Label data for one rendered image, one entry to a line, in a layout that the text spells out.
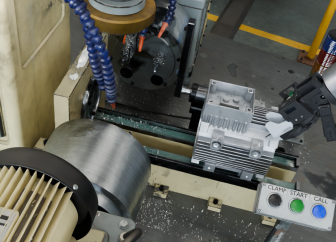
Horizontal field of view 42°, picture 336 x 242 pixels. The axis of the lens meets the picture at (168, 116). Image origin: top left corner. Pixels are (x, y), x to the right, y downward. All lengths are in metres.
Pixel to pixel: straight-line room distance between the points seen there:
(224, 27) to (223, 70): 1.82
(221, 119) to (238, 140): 0.07
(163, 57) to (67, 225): 0.79
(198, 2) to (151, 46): 0.25
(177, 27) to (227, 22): 2.34
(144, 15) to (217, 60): 0.88
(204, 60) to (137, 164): 0.95
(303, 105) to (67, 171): 0.58
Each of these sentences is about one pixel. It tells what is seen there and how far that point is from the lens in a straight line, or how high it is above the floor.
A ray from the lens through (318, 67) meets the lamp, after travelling 1.41.
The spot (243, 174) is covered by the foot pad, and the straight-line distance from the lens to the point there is 1.17.
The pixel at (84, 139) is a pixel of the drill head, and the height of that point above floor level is 1.16.
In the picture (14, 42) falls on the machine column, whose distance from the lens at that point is 1.01.
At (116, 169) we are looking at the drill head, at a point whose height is 1.15.
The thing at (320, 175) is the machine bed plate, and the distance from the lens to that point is 1.52.
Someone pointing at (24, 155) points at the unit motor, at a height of 1.36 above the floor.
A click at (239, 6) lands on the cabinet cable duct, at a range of 3.95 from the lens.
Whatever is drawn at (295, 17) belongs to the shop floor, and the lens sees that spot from 4.10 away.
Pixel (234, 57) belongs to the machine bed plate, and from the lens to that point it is 1.89.
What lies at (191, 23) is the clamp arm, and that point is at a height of 1.25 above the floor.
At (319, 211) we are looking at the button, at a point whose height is 1.07.
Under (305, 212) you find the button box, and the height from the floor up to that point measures 1.06.
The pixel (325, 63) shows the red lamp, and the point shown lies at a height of 1.13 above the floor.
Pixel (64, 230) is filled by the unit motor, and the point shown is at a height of 1.30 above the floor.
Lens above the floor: 1.84
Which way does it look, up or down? 43 degrees down
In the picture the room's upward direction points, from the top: 11 degrees clockwise
